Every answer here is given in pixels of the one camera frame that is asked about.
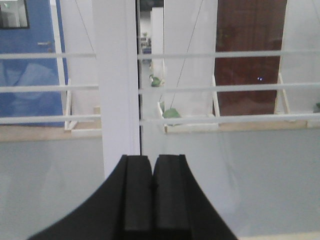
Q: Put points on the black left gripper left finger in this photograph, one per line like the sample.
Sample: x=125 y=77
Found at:
x=120 y=209

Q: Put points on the far green sandbag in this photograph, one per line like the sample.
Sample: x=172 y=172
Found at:
x=156 y=81

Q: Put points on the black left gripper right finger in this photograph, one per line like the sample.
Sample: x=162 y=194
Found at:
x=181 y=209

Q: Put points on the white sliding glass door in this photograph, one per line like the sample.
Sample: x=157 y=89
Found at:
x=234 y=85

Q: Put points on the brown wooden door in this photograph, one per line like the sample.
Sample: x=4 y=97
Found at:
x=248 y=25

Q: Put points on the green sandbag behind glass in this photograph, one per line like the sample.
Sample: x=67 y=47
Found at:
x=171 y=113

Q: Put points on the blue door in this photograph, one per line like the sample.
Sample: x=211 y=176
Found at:
x=28 y=27

